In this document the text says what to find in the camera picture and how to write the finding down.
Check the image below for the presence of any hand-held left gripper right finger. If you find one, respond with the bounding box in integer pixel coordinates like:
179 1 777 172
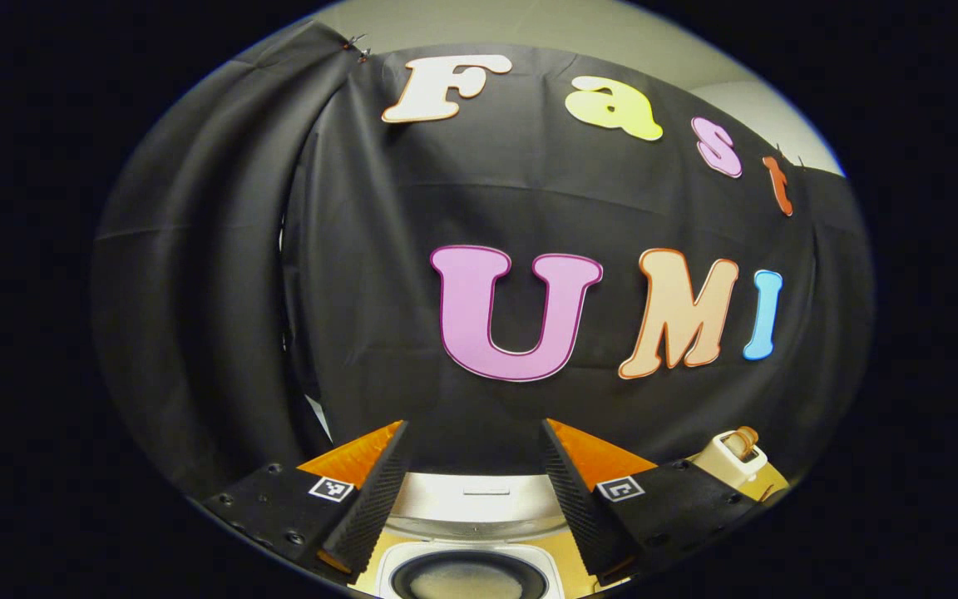
540 418 760 587

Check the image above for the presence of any white toaster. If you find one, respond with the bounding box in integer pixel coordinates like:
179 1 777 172
689 430 769 493

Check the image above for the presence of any black backdrop cloth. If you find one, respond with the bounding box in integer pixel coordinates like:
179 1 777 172
90 18 876 500

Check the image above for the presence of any white rice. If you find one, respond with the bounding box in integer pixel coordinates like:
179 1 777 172
408 572 527 599

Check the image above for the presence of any white rice cooker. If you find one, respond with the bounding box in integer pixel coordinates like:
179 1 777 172
369 472 573 599

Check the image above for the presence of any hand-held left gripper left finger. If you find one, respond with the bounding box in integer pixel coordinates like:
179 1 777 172
200 420 412 583

